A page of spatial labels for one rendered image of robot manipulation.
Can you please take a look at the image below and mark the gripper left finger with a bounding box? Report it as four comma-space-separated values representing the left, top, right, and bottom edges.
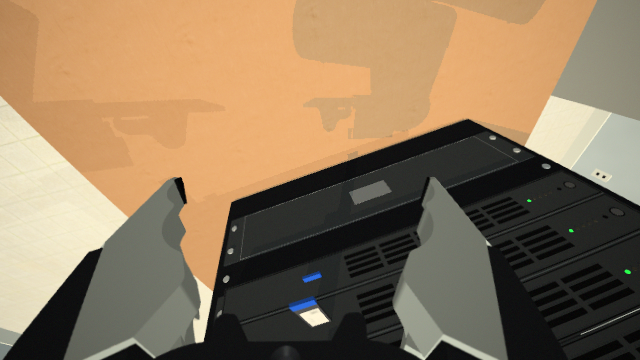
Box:
3, 177, 201, 360

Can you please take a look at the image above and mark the black server rack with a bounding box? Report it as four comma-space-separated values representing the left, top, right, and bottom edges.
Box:
204, 119, 640, 360

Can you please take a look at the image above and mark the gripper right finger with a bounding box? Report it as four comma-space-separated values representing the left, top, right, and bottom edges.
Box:
393, 177, 568, 360

